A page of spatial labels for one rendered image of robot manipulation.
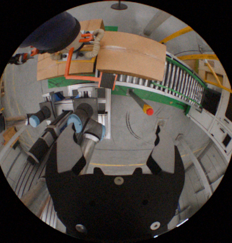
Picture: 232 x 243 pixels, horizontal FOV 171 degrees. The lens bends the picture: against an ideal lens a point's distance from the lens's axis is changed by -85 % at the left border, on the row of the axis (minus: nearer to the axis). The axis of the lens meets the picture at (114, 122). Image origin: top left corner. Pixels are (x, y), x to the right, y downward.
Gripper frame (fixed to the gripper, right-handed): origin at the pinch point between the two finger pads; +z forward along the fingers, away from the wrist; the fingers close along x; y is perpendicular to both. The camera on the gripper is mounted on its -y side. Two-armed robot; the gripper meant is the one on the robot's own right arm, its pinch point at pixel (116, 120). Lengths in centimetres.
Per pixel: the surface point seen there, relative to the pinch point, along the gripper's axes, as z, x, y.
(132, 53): 57, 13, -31
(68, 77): 32.0, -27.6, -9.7
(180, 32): 43, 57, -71
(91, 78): 31.9, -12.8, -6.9
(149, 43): 57, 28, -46
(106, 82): 30.4, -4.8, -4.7
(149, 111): 48, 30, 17
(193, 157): 47, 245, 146
